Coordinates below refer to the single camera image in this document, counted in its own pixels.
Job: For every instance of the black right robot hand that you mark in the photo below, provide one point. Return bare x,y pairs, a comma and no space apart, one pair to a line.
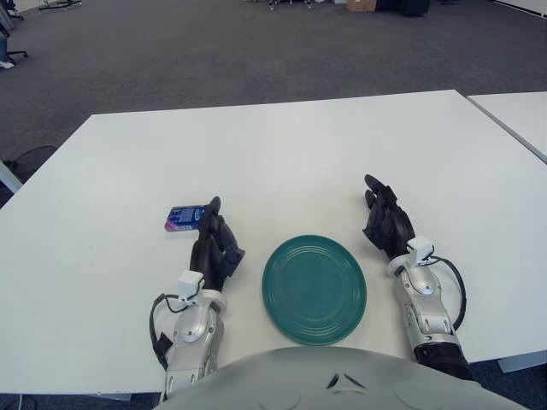
391,226

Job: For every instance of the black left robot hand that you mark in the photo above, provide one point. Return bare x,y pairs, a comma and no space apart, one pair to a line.
213,252

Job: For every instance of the blue purple gum pack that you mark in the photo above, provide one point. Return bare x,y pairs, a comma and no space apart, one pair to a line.
184,218

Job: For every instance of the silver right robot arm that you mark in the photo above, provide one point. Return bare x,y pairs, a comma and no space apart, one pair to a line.
421,299

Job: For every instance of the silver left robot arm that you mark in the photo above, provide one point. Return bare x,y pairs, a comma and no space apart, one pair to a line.
192,329

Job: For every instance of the green ribbed plate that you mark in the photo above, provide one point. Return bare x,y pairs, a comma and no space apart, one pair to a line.
314,290

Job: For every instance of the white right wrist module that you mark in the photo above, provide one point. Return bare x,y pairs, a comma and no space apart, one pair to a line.
421,248

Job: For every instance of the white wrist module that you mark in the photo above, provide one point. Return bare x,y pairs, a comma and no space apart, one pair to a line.
189,284
421,248

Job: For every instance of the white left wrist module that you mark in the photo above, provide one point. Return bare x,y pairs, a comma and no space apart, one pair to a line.
189,284

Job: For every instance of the grey robot torso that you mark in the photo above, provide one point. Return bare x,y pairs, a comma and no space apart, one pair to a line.
299,380

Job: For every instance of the black floor chair base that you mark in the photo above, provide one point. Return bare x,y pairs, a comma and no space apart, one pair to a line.
42,150

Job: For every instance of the white table leg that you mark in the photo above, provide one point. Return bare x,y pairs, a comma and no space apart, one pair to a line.
9,175

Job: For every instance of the black bags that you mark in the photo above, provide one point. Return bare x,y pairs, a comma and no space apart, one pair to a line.
404,6

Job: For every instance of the brown cardboard box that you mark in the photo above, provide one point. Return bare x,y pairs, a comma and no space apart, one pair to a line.
361,5

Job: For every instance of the person leg with white shoe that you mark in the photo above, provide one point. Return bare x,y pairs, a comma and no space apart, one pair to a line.
4,51

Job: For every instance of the black office chair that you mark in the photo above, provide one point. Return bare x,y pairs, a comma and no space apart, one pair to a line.
10,10

